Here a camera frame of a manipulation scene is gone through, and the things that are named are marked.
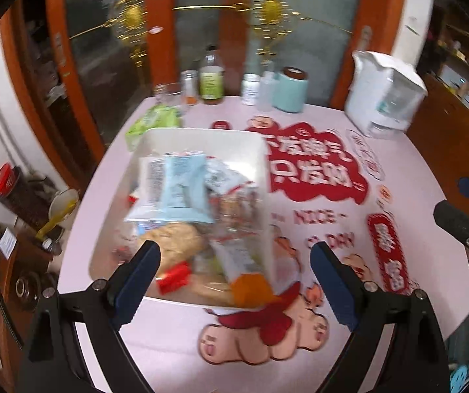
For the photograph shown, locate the red lidded bucket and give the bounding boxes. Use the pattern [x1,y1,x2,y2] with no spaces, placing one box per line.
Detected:
[0,162,23,198]

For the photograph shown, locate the green label bottle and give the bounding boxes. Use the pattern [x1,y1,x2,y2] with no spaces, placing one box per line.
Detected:
[199,44,225,106]

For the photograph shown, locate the green tissue packet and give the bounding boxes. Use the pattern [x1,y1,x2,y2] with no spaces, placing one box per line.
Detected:
[125,103,183,151]

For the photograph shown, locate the clear wash bottle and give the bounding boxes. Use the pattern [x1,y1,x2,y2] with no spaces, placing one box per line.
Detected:
[258,61,279,112]

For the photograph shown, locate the wooden cabinet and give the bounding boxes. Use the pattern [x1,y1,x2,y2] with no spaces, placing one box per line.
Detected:
[405,6,469,214]

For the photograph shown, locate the light blue snack packet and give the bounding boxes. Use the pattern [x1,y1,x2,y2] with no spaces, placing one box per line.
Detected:
[125,152,211,224]

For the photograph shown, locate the white grey snack packet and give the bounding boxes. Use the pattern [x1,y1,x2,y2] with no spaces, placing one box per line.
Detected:
[204,158,258,198]

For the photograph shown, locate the white bowl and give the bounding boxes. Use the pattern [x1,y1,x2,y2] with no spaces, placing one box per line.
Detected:
[48,188,80,230]

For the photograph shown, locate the clear drinking glass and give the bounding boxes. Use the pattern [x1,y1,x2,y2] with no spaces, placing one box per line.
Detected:
[153,83,183,110]

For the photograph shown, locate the clear packet yellow puffs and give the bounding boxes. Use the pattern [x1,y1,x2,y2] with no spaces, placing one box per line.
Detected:
[137,222,209,280]

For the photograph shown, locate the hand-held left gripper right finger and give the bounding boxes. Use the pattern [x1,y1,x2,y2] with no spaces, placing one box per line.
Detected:
[309,241,453,393]

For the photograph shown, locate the mint green canister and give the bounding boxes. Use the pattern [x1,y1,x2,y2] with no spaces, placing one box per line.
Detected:
[272,66,309,114]

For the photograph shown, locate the blue red biscuit packet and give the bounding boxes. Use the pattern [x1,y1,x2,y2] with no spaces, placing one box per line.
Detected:
[157,261,191,294]

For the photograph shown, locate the clear packet brown cake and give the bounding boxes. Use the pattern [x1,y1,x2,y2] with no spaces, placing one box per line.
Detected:
[209,190,268,255]

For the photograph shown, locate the yellow spatula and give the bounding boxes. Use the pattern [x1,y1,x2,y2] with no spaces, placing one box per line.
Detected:
[35,198,78,240]

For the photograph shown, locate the small spice jar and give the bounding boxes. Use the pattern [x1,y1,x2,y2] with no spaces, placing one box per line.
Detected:
[180,69,200,107]

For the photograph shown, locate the white pill bottle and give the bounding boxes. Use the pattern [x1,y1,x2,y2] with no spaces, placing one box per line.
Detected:
[240,74,260,107]

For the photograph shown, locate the white plastic storage box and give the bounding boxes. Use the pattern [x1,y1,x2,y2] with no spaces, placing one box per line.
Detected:
[88,127,275,311]

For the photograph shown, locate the wooden glass sliding door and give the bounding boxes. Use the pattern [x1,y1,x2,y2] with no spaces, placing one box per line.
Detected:
[44,0,155,140]
[144,0,408,109]

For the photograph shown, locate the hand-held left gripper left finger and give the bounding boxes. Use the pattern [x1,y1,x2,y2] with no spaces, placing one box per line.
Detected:
[15,240,162,393]

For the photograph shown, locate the orange white snack packet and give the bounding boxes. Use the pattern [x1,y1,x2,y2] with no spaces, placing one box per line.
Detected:
[211,235,287,310]

